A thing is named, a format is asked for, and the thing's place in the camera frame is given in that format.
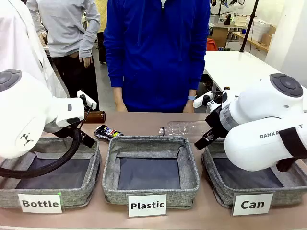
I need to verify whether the person in white coat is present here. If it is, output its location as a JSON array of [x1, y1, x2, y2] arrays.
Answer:
[[0, 0, 68, 99]]

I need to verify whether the blue person's left hand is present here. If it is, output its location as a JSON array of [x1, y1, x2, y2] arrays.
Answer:
[[182, 100, 195, 114]]

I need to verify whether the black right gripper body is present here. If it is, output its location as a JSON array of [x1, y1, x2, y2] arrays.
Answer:
[[204, 105, 229, 142]]

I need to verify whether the crushed black soda can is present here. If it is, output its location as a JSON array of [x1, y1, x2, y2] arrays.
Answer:
[[94, 125, 124, 140]]

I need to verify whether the white background table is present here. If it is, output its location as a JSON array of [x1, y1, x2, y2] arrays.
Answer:
[[202, 50, 286, 106]]

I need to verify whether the person in blue hoodie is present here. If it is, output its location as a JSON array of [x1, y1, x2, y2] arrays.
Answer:
[[103, 0, 212, 114]]

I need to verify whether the brown cardboard box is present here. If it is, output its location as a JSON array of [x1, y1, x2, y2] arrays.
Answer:
[[210, 26, 229, 48]]

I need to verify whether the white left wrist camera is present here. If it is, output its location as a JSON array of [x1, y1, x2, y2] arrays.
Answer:
[[76, 90, 97, 111]]

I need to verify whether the grey person's left hand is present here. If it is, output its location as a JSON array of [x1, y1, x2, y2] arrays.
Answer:
[[82, 56, 94, 69]]

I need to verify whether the white Plastic label card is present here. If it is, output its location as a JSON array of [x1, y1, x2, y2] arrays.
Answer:
[[127, 194, 167, 218]]

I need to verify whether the wooden workbench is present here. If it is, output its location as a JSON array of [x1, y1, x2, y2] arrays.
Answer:
[[232, 31, 270, 53]]

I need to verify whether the person in grey sweater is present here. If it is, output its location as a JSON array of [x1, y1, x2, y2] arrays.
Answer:
[[26, 0, 102, 111]]

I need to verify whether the black arm strap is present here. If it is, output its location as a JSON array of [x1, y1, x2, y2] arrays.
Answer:
[[279, 126, 307, 160]]

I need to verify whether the white Bottle label card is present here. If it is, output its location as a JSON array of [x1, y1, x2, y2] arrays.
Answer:
[[17, 194, 63, 214]]

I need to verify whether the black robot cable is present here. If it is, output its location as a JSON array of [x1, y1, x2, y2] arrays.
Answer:
[[0, 103, 94, 178]]

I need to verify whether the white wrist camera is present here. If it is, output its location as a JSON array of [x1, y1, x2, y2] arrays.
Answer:
[[76, 90, 97, 111], [193, 87, 231, 111]]

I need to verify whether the grey fabric basket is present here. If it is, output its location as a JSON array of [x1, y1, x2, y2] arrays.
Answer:
[[0, 137, 103, 209], [202, 139, 307, 208], [102, 135, 201, 209]]

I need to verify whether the black tripod pole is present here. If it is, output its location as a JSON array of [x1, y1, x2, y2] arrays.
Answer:
[[239, 0, 261, 53]]

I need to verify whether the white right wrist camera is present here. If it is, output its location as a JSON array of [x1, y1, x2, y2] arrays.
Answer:
[[193, 87, 231, 111]]

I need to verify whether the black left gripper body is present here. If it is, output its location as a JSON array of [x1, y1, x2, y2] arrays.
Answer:
[[51, 124, 81, 139]]

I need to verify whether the white storage crate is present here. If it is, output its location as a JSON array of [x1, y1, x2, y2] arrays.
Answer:
[[248, 19, 272, 37]]

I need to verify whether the blue person's right forearm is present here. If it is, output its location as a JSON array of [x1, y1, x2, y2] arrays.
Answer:
[[112, 86, 126, 105]]

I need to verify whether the large clear plastic bottle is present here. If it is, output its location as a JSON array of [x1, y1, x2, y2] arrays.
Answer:
[[159, 120, 212, 137]]

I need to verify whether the grey person's right hand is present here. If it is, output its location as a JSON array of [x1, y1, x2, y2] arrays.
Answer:
[[38, 30, 48, 47]]

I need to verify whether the orange cloth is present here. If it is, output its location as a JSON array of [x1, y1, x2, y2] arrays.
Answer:
[[206, 38, 219, 51]]

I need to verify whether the brown glass bottle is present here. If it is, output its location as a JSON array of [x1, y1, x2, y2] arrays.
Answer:
[[83, 110, 106, 124]]

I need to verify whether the white Can label card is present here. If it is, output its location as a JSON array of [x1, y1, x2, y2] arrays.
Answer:
[[232, 193, 274, 217]]

